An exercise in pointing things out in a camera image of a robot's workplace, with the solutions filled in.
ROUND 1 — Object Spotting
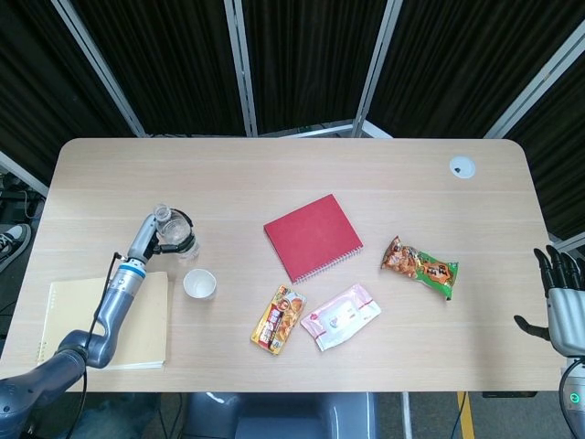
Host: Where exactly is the orange green snack bag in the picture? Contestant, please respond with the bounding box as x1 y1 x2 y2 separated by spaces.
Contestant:
378 235 460 302

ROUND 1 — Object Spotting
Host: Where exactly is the white desk cable grommet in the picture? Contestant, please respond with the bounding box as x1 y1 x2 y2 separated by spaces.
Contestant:
448 155 476 179

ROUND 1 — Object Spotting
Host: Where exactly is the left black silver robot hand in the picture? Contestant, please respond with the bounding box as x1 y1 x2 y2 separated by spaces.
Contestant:
126 208 197 266

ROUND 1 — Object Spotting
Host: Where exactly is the white table leg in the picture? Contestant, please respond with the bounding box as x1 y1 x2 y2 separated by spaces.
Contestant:
399 391 415 439

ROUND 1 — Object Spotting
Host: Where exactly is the yellow floor tape strip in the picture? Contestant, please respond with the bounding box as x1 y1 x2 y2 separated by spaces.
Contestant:
456 391 474 439

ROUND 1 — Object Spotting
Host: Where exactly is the black pleated curtain panel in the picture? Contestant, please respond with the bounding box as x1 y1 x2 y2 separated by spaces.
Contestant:
367 0 585 138
72 0 248 137
506 59 585 241
241 0 389 137
0 0 138 184

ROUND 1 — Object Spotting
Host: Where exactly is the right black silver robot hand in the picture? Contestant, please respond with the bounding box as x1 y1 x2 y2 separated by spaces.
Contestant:
514 244 585 358

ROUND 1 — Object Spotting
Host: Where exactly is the clear plastic water bottle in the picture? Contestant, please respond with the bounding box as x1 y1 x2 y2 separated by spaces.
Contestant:
153 204 201 264

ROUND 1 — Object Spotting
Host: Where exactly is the white paper cup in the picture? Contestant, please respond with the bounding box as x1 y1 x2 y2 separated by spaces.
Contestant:
182 268 217 301

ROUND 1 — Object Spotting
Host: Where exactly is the yellow curry box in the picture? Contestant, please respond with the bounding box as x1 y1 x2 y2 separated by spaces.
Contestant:
249 284 308 357

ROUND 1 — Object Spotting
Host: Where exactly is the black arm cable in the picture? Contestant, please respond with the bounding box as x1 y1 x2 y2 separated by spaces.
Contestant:
80 250 124 412

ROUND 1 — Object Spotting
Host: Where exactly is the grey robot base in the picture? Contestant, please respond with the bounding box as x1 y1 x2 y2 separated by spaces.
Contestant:
182 391 380 439

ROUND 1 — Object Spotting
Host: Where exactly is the black white sneaker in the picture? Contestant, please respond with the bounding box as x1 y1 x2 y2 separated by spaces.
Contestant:
0 222 33 273

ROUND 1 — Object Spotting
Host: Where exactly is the red spiral notebook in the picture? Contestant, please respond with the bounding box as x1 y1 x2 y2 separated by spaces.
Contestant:
262 193 366 285

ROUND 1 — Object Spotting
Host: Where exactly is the grey metal screen frame post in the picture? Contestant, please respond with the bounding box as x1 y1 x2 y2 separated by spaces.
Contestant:
223 0 260 137
484 27 585 139
350 0 404 138
49 0 148 137
0 150 50 198

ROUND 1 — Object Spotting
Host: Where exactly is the beige spiral notebook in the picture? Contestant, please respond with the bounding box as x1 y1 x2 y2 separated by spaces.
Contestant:
35 271 170 371

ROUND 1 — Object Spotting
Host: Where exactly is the pink white wet wipes pack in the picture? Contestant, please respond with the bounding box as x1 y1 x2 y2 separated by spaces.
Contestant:
300 283 383 352

